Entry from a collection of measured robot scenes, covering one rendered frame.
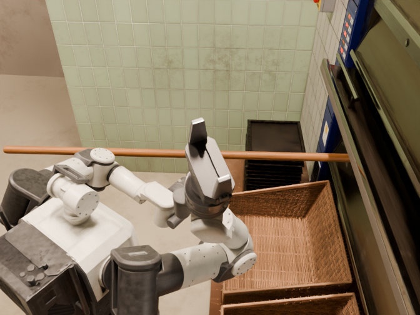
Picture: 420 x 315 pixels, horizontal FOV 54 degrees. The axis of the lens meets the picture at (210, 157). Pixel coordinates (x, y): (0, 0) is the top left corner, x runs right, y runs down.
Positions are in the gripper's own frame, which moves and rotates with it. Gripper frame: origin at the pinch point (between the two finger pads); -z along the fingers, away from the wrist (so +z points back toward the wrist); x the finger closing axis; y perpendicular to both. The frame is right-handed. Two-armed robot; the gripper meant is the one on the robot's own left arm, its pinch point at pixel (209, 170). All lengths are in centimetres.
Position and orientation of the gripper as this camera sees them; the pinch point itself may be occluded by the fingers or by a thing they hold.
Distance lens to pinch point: 143.4
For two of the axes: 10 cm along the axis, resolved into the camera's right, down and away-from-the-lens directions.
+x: 0.1, 7.8, 6.3
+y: 7.9, 3.8, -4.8
